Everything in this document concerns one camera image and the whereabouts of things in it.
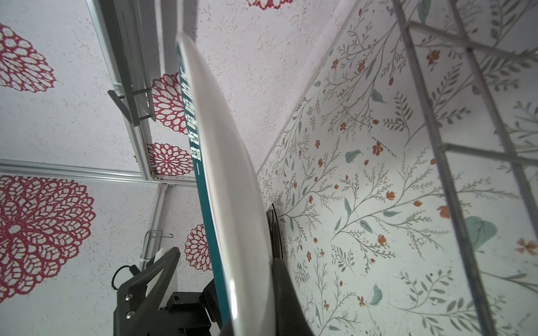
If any wire dish rack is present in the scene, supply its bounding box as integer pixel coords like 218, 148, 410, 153
394, 1, 537, 335

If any black square plate yellow rim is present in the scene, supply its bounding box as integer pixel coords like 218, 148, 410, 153
266, 204, 283, 259

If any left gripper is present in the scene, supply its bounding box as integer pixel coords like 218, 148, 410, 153
113, 247, 223, 335

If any black wire wall basket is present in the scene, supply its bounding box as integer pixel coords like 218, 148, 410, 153
140, 230, 174, 270

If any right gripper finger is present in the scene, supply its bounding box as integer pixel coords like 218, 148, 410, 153
272, 259, 313, 336

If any grey wall shelf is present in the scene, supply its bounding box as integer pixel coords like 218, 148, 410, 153
107, 88, 156, 127

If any round plate red rim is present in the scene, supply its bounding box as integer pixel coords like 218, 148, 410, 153
176, 32, 276, 335

